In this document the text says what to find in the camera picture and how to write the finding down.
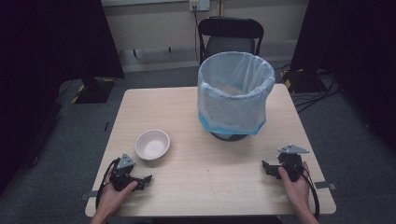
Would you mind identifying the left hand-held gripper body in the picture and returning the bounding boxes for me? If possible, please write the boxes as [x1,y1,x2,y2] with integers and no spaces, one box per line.
[108,152,142,192]

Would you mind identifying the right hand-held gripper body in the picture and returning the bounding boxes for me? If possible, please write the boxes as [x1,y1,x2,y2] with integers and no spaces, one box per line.
[276,143,310,183]

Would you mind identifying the person's left hand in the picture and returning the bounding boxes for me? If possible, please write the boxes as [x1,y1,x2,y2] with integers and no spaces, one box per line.
[98,169,139,218]

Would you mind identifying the person's right hand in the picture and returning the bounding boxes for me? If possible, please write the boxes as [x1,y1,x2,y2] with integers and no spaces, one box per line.
[277,161,313,217]

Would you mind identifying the white bowl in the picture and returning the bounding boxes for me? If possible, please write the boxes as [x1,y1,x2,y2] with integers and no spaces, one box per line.
[134,129,172,161]

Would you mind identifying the grey tape strip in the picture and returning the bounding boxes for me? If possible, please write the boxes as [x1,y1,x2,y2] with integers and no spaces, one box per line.
[313,181,338,191]
[79,190,99,202]

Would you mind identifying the bin with white liner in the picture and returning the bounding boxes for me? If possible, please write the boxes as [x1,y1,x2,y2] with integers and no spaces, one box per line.
[196,50,276,136]

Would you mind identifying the black stand base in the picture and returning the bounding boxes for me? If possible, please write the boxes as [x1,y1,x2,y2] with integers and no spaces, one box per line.
[280,68,329,94]
[71,77,117,105]

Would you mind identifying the black curtain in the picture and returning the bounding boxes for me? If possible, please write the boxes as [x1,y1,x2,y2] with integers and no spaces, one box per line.
[290,0,396,150]
[0,0,126,195]

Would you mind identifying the black folding chair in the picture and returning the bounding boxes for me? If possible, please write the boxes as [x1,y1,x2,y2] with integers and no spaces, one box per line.
[197,16,265,65]

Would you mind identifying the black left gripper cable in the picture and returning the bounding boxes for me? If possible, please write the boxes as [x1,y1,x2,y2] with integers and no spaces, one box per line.
[94,157,121,210]

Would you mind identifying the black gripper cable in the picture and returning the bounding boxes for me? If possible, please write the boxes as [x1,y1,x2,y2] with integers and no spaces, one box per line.
[94,157,121,210]
[290,163,321,220]

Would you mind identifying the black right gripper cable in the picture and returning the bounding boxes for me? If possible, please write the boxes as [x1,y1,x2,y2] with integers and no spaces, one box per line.
[290,163,321,220]

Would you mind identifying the black floor cables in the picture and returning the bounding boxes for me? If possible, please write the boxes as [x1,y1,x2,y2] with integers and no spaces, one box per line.
[275,63,343,115]

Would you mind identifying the black power cable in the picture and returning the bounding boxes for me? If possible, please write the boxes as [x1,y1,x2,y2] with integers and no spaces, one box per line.
[192,5,202,64]

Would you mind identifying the white wall socket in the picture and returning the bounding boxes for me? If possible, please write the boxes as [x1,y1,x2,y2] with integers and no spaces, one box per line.
[188,0,211,13]

